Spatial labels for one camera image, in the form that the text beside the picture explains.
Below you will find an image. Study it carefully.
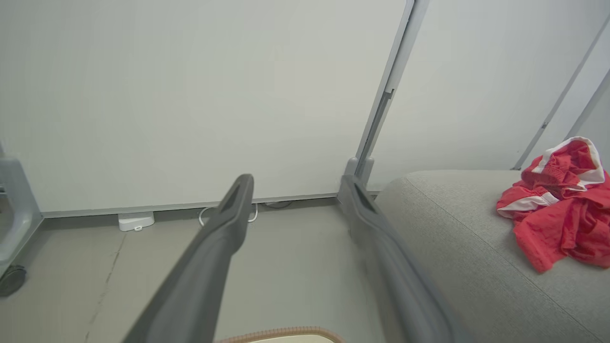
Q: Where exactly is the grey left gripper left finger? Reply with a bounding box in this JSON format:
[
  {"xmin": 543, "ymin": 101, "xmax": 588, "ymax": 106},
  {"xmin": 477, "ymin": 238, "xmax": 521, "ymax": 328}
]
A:
[{"xmin": 122, "ymin": 173, "xmax": 255, "ymax": 343}]

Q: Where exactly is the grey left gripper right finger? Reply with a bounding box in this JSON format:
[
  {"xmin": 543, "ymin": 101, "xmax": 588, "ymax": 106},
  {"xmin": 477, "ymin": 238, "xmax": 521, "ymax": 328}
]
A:
[{"xmin": 337, "ymin": 174, "xmax": 459, "ymax": 343}]

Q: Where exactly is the red garment with white stripes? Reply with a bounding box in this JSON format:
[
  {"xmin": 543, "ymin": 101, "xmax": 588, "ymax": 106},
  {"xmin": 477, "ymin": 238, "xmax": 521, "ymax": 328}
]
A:
[{"xmin": 496, "ymin": 136, "xmax": 610, "ymax": 274}]

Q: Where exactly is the cream perforated laundry basket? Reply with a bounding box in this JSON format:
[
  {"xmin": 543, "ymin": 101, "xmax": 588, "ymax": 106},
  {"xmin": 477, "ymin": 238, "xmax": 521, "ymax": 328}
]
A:
[{"xmin": 213, "ymin": 326, "xmax": 346, "ymax": 343}]

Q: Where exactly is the white power adapter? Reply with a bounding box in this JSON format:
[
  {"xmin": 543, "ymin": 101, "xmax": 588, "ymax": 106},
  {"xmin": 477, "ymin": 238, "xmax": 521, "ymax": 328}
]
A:
[{"xmin": 118, "ymin": 212, "xmax": 156, "ymax": 232}]

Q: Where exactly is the grey fabric sofa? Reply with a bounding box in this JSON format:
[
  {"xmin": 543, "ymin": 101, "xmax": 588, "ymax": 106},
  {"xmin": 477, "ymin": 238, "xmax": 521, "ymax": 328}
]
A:
[{"xmin": 374, "ymin": 169, "xmax": 610, "ymax": 343}]

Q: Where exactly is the wide white partition panel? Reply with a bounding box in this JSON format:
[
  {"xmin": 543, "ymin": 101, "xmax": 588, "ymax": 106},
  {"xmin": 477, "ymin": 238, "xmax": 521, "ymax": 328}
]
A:
[{"xmin": 0, "ymin": 0, "xmax": 415, "ymax": 219}]

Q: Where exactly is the grey partition foot with caster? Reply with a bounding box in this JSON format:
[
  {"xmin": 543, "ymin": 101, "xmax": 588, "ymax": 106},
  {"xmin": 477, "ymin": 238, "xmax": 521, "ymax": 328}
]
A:
[{"xmin": 0, "ymin": 156, "xmax": 44, "ymax": 278}]

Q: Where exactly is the black caster wheel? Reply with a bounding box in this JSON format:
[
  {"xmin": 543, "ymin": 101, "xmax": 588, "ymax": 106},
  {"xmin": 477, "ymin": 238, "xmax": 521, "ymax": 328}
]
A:
[{"xmin": 0, "ymin": 265, "xmax": 27, "ymax": 297}]

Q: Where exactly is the looped white cable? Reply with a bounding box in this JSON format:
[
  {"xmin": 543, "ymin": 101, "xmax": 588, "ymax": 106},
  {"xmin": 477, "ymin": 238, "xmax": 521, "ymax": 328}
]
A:
[{"xmin": 198, "ymin": 203, "xmax": 259, "ymax": 227}]

